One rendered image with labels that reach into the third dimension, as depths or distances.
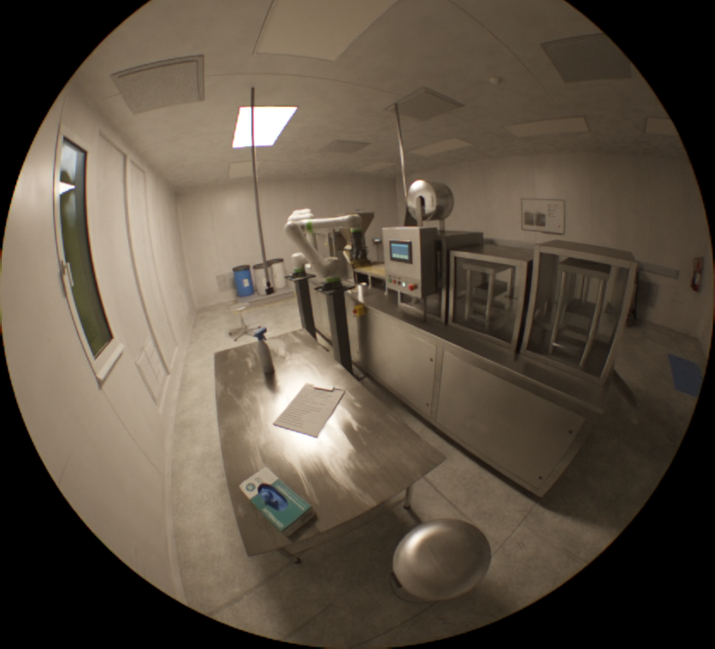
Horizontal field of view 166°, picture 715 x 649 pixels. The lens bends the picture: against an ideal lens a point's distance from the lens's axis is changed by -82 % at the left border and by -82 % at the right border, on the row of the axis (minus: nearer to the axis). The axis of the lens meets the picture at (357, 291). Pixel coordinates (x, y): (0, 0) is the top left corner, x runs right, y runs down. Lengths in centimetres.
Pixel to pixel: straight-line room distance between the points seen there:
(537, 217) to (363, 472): 500
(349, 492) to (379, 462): 15
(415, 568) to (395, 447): 45
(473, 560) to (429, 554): 13
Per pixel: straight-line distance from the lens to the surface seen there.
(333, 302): 203
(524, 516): 169
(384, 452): 93
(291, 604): 152
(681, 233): 518
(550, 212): 517
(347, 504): 84
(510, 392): 127
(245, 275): 530
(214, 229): 587
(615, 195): 503
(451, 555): 85
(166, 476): 217
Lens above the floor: 146
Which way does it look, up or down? 17 degrees down
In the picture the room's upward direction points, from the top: 5 degrees counter-clockwise
